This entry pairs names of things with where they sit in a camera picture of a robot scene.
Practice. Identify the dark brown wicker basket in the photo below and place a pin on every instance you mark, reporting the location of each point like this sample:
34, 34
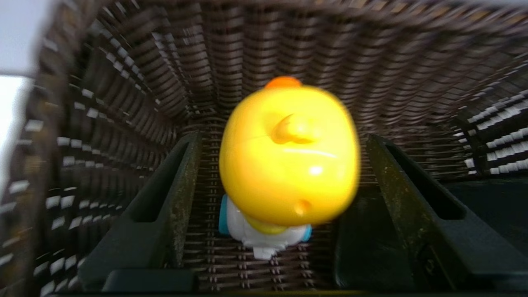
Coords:
123, 103

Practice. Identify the yellow duck toy car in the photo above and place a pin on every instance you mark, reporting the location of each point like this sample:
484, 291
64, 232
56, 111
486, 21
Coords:
288, 165

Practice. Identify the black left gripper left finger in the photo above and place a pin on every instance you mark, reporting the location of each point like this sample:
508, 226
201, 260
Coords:
165, 214

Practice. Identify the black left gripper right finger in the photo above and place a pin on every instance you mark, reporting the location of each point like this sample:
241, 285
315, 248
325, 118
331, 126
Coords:
412, 206

